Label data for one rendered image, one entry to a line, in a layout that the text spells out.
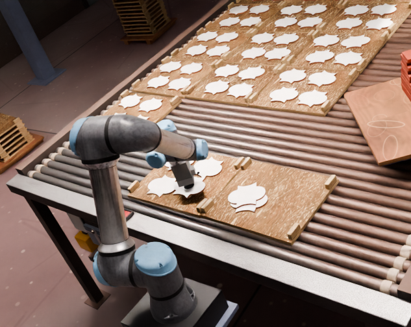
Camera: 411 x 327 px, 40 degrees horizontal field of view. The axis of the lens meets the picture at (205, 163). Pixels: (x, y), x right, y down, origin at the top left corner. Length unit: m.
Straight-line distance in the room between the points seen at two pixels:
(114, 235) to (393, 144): 1.02
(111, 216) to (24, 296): 2.14
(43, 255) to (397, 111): 2.62
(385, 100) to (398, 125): 0.18
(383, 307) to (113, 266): 0.80
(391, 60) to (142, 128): 1.54
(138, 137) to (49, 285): 2.26
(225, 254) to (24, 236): 2.50
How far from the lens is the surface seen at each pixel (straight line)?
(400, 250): 1.88
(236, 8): 3.86
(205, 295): 1.85
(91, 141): 1.66
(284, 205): 2.08
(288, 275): 1.88
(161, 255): 1.70
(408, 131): 2.14
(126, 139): 1.61
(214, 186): 2.28
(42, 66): 6.59
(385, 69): 2.80
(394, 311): 1.74
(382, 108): 2.29
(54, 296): 3.67
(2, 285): 4.01
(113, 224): 1.73
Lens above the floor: 2.30
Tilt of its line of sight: 34 degrees down
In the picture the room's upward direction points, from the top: 21 degrees counter-clockwise
